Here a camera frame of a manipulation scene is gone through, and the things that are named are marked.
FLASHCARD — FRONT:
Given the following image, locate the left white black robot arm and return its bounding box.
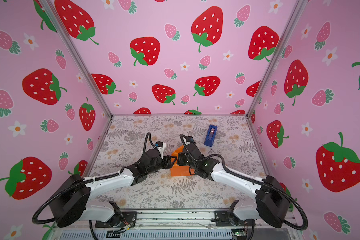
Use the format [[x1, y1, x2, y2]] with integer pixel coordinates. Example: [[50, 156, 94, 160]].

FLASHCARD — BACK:
[[49, 149, 177, 228]]

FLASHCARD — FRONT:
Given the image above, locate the orange yellow wrapping paper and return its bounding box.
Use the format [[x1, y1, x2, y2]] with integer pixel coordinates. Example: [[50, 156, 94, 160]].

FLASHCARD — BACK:
[[171, 146, 195, 177]]

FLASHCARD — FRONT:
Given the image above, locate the left aluminium corner post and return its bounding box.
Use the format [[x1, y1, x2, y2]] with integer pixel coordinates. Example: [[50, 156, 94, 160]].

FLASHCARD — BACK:
[[40, 0, 113, 119]]

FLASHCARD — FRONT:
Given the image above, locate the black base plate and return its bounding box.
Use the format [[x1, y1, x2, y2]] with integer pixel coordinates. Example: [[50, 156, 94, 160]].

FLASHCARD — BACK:
[[95, 211, 138, 229], [211, 211, 256, 227]]

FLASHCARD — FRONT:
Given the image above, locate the blue tape dispenser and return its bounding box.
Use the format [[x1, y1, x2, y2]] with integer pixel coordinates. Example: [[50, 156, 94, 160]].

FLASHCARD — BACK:
[[204, 125, 218, 147]]

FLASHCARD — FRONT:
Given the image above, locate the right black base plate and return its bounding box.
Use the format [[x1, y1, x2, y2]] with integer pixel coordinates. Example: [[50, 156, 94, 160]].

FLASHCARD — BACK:
[[211, 211, 256, 227]]

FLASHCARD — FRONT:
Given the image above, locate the aluminium corner post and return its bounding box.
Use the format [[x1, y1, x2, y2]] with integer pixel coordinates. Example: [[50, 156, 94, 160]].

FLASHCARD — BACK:
[[247, 0, 308, 120], [40, 0, 113, 119]]

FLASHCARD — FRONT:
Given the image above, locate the aluminium front frame rail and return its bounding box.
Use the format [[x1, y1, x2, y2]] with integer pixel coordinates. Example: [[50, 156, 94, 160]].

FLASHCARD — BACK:
[[44, 209, 304, 240]]

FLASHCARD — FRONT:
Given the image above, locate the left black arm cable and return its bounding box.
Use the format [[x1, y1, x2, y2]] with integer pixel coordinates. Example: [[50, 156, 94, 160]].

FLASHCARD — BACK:
[[31, 131, 154, 240]]

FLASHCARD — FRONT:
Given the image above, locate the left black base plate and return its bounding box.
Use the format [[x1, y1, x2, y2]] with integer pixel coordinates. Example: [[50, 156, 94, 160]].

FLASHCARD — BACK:
[[95, 211, 138, 229]]

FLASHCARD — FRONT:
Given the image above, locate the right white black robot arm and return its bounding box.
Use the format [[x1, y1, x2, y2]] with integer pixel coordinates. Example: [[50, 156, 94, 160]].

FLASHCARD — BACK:
[[177, 144, 291, 228]]

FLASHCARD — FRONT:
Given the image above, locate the right aluminium corner post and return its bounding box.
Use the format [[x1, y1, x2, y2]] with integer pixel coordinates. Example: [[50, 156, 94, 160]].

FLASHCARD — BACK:
[[247, 0, 308, 120]]

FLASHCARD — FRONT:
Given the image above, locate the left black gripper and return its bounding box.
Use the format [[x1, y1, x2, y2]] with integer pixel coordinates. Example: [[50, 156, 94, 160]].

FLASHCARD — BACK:
[[147, 155, 178, 177]]

